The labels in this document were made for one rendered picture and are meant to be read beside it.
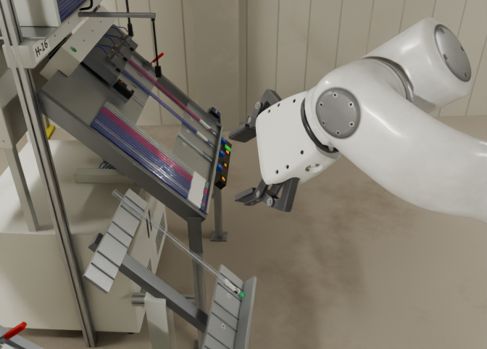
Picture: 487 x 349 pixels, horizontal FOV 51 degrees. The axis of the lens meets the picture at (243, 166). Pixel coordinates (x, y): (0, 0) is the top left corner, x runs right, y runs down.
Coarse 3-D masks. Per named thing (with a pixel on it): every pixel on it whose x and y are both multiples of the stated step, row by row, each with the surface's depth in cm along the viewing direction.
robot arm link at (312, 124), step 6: (312, 90) 57; (306, 96) 57; (306, 102) 56; (306, 108) 56; (306, 114) 56; (312, 120) 55; (312, 126) 55; (318, 132) 55; (318, 138) 56; (324, 138) 55; (324, 144) 56; (330, 144) 56
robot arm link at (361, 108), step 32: (352, 64) 46; (384, 64) 46; (320, 96) 45; (352, 96) 43; (384, 96) 42; (320, 128) 47; (352, 128) 44; (384, 128) 42; (416, 128) 41; (448, 128) 42; (352, 160) 46; (384, 160) 43; (416, 160) 42; (448, 160) 41; (480, 160) 42; (416, 192) 44; (448, 192) 43; (480, 192) 43
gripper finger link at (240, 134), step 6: (258, 102) 68; (258, 108) 68; (252, 114) 69; (258, 114) 68; (240, 126) 71; (246, 126) 69; (252, 126) 68; (234, 132) 70; (240, 132) 69; (246, 132) 69; (252, 132) 70; (234, 138) 71; (240, 138) 71; (246, 138) 71
